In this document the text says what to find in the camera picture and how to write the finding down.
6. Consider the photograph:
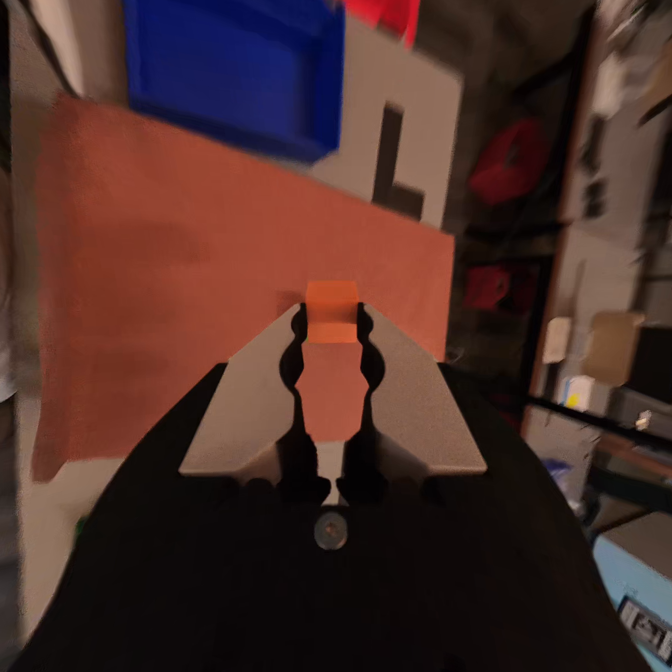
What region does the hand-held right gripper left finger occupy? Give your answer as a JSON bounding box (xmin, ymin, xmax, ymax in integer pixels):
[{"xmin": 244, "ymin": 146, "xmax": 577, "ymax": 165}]
[{"xmin": 178, "ymin": 302, "xmax": 306, "ymax": 492}]

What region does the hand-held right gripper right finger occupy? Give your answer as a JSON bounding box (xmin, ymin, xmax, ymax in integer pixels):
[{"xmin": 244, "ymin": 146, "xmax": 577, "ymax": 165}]
[{"xmin": 359, "ymin": 302, "xmax": 489, "ymax": 490}]

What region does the orange wooden cube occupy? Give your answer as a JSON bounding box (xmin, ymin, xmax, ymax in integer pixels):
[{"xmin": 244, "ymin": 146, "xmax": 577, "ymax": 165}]
[{"xmin": 306, "ymin": 281, "xmax": 359, "ymax": 344}]

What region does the blue plastic bin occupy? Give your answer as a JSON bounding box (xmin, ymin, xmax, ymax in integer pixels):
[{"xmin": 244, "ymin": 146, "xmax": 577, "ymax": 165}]
[{"xmin": 123, "ymin": 0, "xmax": 344, "ymax": 163}]

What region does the light grey desk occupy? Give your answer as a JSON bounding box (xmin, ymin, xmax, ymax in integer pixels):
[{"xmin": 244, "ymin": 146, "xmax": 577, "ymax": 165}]
[{"xmin": 9, "ymin": 0, "xmax": 466, "ymax": 649}]

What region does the red bag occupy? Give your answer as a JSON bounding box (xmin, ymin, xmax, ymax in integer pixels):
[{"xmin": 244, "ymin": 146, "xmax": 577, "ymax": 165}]
[
  {"xmin": 464, "ymin": 265, "xmax": 510, "ymax": 310},
  {"xmin": 469, "ymin": 118, "xmax": 549, "ymax": 205}
]

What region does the yellow blue card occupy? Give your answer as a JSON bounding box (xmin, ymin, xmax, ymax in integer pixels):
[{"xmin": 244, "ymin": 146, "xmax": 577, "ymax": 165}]
[{"xmin": 562, "ymin": 375, "xmax": 595, "ymax": 410}]

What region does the rust brown felt bag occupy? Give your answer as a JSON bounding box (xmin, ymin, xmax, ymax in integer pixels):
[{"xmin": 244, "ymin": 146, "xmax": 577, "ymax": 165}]
[{"xmin": 31, "ymin": 94, "xmax": 455, "ymax": 481}]

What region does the wooden panel on clear stand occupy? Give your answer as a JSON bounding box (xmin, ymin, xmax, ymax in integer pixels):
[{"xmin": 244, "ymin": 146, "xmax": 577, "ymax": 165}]
[{"xmin": 583, "ymin": 310, "xmax": 645, "ymax": 385}]

